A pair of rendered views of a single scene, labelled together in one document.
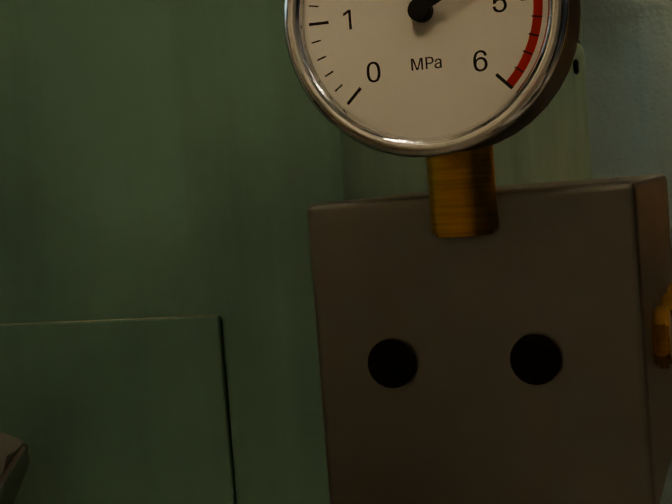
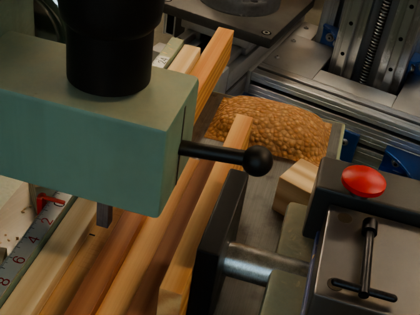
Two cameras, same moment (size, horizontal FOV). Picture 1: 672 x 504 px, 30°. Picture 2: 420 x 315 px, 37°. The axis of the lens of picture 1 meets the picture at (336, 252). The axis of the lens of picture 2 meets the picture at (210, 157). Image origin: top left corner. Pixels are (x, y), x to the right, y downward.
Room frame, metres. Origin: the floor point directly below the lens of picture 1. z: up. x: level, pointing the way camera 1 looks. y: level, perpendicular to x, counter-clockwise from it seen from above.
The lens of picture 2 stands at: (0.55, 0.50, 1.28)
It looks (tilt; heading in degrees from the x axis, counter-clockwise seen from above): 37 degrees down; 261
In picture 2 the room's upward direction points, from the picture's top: 9 degrees clockwise
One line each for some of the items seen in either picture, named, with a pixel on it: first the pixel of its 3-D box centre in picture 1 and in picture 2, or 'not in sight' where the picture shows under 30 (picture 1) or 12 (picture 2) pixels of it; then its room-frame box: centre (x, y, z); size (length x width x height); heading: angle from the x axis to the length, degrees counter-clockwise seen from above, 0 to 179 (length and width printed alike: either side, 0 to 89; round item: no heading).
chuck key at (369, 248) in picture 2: not in sight; (367, 255); (0.41, 0.23, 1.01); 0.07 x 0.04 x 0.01; 72
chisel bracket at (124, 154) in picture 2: not in sight; (80, 128); (0.59, 0.14, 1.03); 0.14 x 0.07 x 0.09; 162
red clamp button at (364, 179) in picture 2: not in sight; (363, 180); (0.40, 0.17, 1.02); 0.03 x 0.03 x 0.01
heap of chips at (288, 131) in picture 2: not in sight; (272, 119); (0.41, -0.05, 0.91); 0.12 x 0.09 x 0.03; 162
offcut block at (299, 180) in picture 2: not in sight; (302, 192); (0.40, 0.07, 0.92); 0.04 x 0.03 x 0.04; 50
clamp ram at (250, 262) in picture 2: not in sight; (257, 265); (0.46, 0.19, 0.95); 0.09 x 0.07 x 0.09; 72
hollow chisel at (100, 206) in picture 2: not in sight; (105, 197); (0.57, 0.15, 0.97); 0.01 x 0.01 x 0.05; 72
